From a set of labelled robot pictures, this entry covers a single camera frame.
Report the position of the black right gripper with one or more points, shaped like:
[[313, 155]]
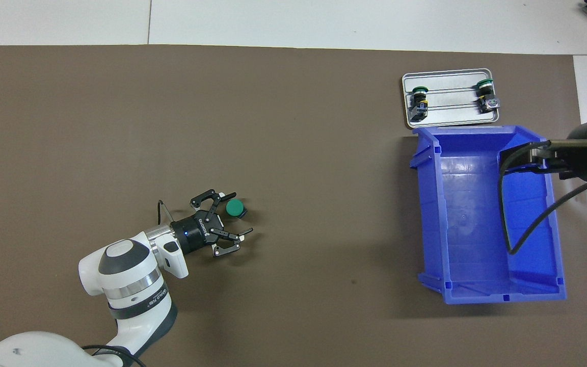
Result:
[[581, 153]]

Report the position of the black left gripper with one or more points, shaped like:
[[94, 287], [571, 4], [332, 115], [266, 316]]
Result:
[[196, 230]]

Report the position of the green push button switch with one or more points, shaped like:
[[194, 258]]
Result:
[[487, 97], [419, 102], [234, 207]]

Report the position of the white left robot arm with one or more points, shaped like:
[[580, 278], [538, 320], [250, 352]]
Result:
[[130, 285]]

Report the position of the silver metal tray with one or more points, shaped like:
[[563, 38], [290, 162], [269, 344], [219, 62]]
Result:
[[451, 114]]

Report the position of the blue plastic storage bin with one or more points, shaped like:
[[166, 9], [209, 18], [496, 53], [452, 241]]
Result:
[[467, 244]]

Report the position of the brown table mat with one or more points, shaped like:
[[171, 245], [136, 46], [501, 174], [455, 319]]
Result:
[[324, 153]]

